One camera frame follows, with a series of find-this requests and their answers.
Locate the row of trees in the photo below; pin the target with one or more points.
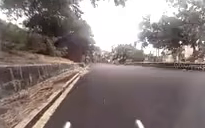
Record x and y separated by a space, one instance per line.
46 30

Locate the large tree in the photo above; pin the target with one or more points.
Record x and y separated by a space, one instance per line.
176 31

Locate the bushy tree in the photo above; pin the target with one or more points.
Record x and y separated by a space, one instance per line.
125 53

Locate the pale concrete kerb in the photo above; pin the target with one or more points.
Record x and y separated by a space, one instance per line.
55 105

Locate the grey asphalt road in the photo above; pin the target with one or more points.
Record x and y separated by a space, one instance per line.
130 96

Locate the grey stone retaining wall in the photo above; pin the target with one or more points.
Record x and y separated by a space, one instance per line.
13 77

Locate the dry grass slope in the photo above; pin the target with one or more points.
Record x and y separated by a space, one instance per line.
20 57

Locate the dirt strip with dry leaves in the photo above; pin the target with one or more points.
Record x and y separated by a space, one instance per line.
26 101

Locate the robot's own part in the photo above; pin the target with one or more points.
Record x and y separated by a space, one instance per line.
139 124

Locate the pale building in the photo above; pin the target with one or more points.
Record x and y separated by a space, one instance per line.
190 52

